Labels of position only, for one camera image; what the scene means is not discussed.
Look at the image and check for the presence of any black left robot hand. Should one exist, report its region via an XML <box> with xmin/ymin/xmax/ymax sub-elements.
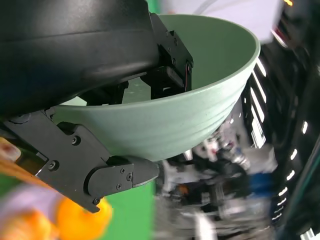
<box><xmin>0</xmin><ymin>0</ymin><xmax>195</xmax><ymax>213</ymax></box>

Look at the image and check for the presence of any pale grey-green bowl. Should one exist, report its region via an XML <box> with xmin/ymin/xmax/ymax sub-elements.
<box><xmin>52</xmin><ymin>14</ymin><xmax>261</xmax><ymax>162</ymax></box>

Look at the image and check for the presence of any plain orange ring bread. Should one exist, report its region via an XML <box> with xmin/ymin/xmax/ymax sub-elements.
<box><xmin>56</xmin><ymin>197</ymin><xmax>113</xmax><ymax>240</ymax></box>

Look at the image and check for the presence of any striped orange white ring bread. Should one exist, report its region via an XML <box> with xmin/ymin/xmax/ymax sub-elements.
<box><xmin>0</xmin><ymin>211</ymin><xmax>60</xmax><ymax>240</ymax></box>

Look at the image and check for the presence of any orange wicker basket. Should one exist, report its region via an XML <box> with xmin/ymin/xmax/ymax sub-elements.
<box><xmin>0</xmin><ymin>136</ymin><xmax>50</xmax><ymax>188</ymax></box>

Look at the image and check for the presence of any lavender round plate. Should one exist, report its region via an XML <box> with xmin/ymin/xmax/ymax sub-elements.
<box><xmin>0</xmin><ymin>184</ymin><xmax>63</xmax><ymax>226</ymax></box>

